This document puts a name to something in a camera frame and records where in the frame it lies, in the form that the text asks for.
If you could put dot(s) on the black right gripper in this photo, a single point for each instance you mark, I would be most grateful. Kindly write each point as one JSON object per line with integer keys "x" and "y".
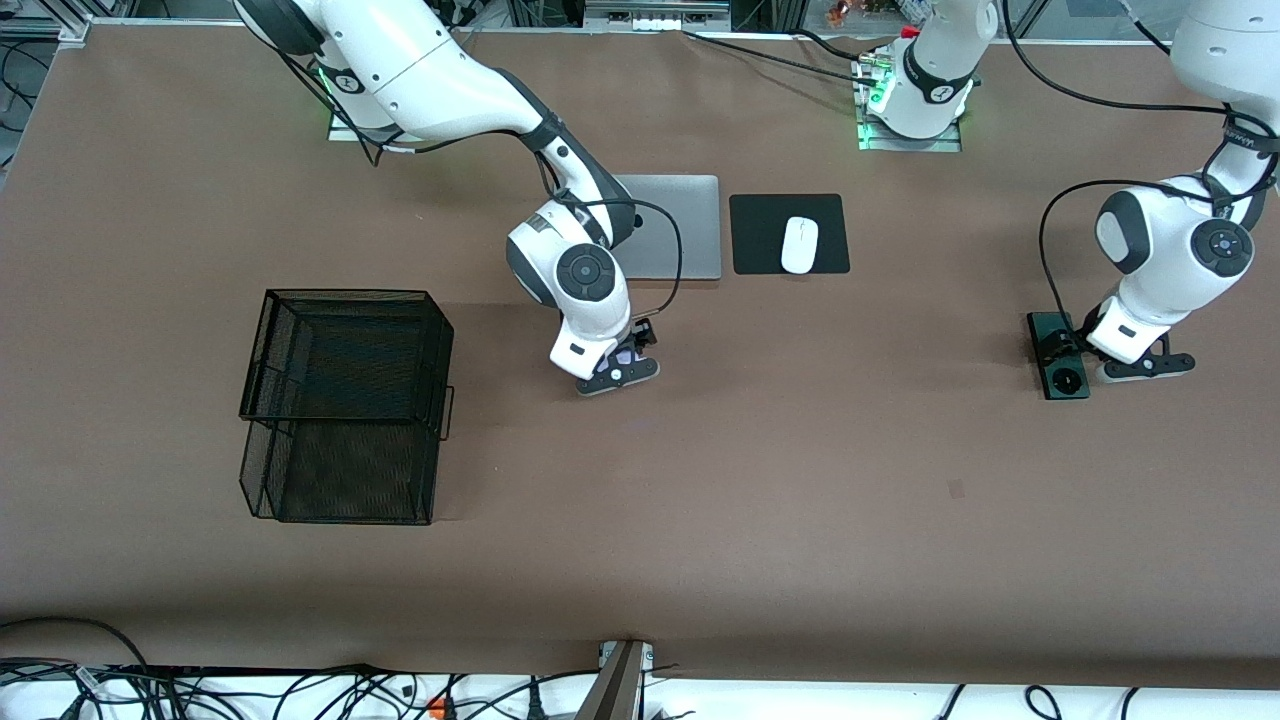
{"x": 641, "y": 334}

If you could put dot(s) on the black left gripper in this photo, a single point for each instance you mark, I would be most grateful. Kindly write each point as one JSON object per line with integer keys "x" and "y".
{"x": 1063, "y": 347}

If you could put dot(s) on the lavender flip phone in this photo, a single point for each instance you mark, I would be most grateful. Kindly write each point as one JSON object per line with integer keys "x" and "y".
{"x": 628, "y": 356}

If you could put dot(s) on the green phone round camera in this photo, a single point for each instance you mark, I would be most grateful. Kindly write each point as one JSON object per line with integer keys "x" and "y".
{"x": 1068, "y": 385}

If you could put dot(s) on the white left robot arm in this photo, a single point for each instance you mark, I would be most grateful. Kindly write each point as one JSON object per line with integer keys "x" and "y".
{"x": 1180, "y": 260}

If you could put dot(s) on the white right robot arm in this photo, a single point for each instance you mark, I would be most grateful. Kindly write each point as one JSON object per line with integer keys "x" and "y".
{"x": 430, "y": 70}

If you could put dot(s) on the silver laptop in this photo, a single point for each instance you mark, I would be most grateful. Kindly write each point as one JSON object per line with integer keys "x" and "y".
{"x": 690, "y": 230}

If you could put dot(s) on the black mouse pad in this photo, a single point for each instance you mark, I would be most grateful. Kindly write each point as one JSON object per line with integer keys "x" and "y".
{"x": 760, "y": 235}

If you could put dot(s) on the white computer mouse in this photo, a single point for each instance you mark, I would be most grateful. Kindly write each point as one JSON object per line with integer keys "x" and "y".
{"x": 799, "y": 245}

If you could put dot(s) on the grey power strip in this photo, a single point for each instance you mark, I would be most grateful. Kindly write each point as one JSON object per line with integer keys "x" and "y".
{"x": 655, "y": 12}

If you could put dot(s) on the metal table bracket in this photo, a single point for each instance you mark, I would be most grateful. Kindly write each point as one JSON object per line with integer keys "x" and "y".
{"x": 620, "y": 685}

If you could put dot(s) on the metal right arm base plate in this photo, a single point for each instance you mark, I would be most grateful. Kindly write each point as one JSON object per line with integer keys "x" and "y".
{"x": 345, "y": 135}

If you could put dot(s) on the aluminium frame corner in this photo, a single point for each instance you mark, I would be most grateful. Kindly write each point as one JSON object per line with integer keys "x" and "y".
{"x": 76, "y": 28}

